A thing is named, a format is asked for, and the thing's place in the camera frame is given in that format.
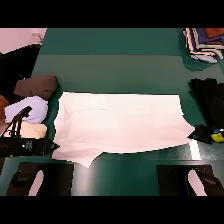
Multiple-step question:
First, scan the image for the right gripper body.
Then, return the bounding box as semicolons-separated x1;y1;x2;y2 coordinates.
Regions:
187;124;215;145

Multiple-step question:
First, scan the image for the white T-shirt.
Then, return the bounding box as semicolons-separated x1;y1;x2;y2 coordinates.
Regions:
51;91;196;169

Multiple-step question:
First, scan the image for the black garment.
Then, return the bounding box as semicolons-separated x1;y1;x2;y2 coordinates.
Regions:
0;44;42;101
188;77;224;128

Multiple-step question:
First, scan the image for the pale lavender garment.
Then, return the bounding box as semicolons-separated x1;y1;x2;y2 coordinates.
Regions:
190;53;219;65

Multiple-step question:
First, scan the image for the beige garment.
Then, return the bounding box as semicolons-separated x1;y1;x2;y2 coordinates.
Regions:
183;28;224;58

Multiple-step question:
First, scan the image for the navy garment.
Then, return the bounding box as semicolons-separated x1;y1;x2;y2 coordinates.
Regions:
194;28;224;47

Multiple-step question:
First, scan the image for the red garment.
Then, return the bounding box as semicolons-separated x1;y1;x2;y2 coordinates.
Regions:
203;27;224;39

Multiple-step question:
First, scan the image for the cream garment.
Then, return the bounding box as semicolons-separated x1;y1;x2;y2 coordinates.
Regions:
3;121;48;140

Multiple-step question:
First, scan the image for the brown garment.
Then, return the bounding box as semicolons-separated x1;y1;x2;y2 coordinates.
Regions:
13;74;59;101

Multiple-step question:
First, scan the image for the orange-brown garment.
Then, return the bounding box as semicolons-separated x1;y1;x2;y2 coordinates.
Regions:
0;94;12;135

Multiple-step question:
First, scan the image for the pink garment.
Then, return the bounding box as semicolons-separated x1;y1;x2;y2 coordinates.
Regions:
0;27;48;55

